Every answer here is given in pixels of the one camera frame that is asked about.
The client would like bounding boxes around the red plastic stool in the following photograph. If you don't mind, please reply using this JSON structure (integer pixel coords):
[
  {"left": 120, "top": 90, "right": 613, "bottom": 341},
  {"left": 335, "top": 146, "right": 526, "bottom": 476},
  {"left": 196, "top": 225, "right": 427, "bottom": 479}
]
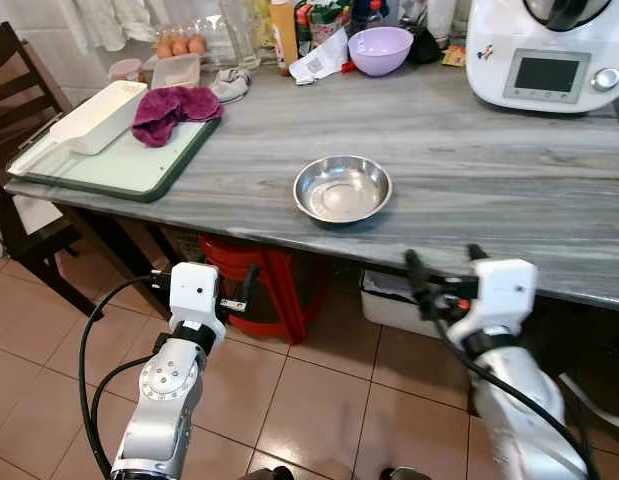
[{"left": 199, "top": 236, "right": 327, "bottom": 346}]

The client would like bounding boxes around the white storage box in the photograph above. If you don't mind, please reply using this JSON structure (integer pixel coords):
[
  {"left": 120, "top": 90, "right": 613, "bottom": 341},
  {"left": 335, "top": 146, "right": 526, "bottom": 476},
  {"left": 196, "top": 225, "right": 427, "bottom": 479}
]
[{"left": 360, "top": 268, "right": 440, "bottom": 339}]

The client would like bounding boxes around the green rimmed tray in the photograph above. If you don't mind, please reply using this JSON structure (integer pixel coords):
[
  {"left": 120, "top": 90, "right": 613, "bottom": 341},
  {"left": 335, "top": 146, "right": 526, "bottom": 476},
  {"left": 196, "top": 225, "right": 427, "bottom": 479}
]
[{"left": 6, "top": 95, "right": 223, "bottom": 203}]

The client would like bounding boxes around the steel bowl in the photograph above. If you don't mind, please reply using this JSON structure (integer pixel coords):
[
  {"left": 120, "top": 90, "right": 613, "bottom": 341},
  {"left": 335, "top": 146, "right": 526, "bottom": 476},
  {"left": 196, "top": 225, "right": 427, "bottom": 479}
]
[{"left": 293, "top": 155, "right": 393, "bottom": 224}]

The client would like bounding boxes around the black robot left foot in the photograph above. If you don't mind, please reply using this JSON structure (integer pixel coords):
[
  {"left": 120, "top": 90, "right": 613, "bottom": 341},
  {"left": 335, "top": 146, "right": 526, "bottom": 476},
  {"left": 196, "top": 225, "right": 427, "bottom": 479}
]
[{"left": 239, "top": 465, "right": 296, "bottom": 480}]

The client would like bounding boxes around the black robot foot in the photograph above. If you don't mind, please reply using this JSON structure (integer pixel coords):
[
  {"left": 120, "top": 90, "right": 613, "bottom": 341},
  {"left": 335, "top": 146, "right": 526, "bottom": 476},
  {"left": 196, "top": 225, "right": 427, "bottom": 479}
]
[
  {"left": 379, "top": 465, "right": 431, "bottom": 480},
  {"left": 239, "top": 465, "right": 296, "bottom": 480}
]

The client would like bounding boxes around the purple knitted cloth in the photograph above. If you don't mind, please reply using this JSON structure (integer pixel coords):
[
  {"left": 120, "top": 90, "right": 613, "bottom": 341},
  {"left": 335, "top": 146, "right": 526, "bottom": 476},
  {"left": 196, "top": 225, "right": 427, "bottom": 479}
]
[{"left": 132, "top": 86, "right": 224, "bottom": 148}]

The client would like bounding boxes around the long white plastic container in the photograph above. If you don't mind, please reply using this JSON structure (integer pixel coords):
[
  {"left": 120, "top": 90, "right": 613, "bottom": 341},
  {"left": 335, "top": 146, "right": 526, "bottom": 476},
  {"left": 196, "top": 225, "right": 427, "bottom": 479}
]
[{"left": 49, "top": 81, "right": 148, "bottom": 156}]

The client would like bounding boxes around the white metal leg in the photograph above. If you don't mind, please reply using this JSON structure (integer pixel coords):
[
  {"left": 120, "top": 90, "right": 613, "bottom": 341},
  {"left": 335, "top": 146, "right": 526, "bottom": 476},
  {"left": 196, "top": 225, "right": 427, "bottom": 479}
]
[{"left": 557, "top": 372, "right": 619, "bottom": 433}]

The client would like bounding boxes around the black robot right foot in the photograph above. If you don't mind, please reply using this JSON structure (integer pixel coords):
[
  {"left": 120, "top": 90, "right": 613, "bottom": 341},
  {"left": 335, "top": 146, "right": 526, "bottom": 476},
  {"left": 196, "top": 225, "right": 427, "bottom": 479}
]
[{"left": 379, "top": 465, "right": 431, "bottom": 480}]

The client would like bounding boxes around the brown flat packet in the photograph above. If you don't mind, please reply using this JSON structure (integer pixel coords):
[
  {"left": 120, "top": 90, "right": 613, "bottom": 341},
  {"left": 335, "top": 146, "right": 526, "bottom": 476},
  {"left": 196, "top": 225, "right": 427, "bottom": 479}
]
[{"left": 441, "top": 45, "right": 469, "bottom": 70}]

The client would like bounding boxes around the grey crumpled cloth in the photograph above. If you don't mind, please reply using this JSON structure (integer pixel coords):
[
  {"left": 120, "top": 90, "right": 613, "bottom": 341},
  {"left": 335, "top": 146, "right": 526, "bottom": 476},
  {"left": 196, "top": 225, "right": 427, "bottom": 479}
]
[{"left": 208, "top": 68, "right": 252, "bottom": 104}]

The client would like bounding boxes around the white kitchen cooking machine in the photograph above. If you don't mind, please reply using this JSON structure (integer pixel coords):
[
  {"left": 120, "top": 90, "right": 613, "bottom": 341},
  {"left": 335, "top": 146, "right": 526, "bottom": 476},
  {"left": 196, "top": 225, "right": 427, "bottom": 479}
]
[{"left": 466, "top": 0, "right": 619, "bottom": 114}]

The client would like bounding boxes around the black pouch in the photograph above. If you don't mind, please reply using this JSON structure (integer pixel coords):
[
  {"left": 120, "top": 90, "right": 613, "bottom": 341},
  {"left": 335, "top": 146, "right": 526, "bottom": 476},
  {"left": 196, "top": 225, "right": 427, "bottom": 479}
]
[{"left": 409, "top": 28, "right": 443, "bottom": 67}]

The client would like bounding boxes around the clear plastic food box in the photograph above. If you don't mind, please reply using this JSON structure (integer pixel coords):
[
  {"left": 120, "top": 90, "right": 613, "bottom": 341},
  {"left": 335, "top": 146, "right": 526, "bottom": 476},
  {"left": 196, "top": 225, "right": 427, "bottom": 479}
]
[{"left": 151, "top": 54, "right": 202, "bottom": 89}]

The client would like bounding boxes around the pink lidded jar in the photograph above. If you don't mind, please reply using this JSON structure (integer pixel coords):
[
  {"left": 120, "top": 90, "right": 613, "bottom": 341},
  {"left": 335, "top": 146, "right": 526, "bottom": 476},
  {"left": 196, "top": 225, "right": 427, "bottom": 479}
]
[{"left": 108, "top": 58, "right": 143, "bottom": 83}]

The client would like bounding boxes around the lilac plastic bowl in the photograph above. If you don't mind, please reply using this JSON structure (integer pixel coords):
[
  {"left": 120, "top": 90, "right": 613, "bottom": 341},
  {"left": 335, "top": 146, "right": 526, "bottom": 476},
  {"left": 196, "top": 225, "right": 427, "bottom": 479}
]
[{"left": 348, "top": 27, "right": 414, "bottom": 77}]

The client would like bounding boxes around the white printed paper pack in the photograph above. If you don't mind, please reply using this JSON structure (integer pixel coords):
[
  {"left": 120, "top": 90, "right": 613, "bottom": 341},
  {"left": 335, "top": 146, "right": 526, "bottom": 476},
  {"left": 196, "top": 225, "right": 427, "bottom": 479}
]
[{"left": 289, "top": 28, "right": 350, "bottom": 86}]

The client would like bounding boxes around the dark wooden chair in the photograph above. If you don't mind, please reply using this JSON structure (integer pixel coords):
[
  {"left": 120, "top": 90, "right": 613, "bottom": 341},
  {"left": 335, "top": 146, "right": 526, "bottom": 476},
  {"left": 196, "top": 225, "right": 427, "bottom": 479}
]
[{"left": 0, "top": 22, "right": 102, "bottom": 317}]

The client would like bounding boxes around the clear plastic egg carton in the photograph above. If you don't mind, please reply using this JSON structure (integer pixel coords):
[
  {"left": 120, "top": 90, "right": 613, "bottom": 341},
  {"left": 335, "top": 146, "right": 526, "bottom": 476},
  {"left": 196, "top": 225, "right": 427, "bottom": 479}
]
[{"left": 152, "top": 22, "right": 222, "bottom": 61}]

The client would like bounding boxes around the orange bottle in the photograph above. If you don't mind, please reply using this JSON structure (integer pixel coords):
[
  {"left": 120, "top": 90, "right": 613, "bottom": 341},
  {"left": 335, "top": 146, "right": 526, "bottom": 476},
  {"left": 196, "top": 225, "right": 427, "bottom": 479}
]
[{"left": 270, "top": 0, "right": 299, "bottom": 76}]

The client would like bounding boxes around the clear glass jar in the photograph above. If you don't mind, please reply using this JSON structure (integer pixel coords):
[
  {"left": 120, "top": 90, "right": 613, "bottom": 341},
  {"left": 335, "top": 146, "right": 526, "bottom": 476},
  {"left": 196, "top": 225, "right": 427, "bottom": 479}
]
[{"left": 219, "top": 0, "right": 262, "bottom": 69}]

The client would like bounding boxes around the yellow food pack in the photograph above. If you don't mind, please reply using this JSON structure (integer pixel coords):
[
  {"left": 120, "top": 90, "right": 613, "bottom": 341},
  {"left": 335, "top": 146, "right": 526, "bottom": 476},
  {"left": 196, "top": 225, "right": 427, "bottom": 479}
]
[{"left": 253, "top": 0, "right": 274, "bottom": 53}]

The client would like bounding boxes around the dark bottle with red cap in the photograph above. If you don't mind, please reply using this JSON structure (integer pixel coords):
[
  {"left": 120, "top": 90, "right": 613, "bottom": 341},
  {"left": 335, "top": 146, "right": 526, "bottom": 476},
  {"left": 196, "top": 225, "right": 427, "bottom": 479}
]
[{"left": 364, "top": 0, "right": 386, "bottom": 31}]

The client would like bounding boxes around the white hanging towel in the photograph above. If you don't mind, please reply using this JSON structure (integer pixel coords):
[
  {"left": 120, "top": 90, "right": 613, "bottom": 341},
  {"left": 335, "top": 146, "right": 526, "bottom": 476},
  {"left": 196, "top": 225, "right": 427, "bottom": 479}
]
[{"left": 74, "top": 0, "right": 162, "bottom": 53}]

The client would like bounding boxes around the green and red packet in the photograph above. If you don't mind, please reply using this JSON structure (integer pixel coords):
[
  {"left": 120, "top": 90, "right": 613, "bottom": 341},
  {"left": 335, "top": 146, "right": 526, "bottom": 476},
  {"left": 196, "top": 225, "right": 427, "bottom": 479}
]
[{"left": 299, "top": 0, "right": 352, "bottom": 49}]

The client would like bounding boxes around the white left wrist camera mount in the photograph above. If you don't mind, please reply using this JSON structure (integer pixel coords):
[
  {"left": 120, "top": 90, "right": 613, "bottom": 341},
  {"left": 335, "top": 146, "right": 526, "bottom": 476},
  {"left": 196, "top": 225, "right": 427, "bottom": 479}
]
[{"left": 169, "top": 262, "right": 227, "bottom": 346}]

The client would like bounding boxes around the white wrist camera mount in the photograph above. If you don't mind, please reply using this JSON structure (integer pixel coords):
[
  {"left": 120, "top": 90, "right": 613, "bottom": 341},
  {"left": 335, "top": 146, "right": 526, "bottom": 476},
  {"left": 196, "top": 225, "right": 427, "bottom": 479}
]
[
  {"left": 447, "top": 258, "right": 539, "bottom": 343},
  {"left": 169, "top": 262, "right": 227, "bottom": 346}
]

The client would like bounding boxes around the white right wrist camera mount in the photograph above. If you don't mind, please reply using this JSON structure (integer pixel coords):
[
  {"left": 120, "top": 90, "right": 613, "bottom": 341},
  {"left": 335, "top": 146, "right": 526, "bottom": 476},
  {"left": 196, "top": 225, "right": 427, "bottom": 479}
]
[{"left": 447, "top": 258, "right": 539, "bottom": 343}]

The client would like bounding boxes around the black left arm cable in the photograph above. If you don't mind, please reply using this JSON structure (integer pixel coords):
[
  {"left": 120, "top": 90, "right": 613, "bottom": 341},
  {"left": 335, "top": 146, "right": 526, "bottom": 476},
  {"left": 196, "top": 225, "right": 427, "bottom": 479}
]
[{"left": 78, "top": 275, "right": 180, "bottom": 477}]

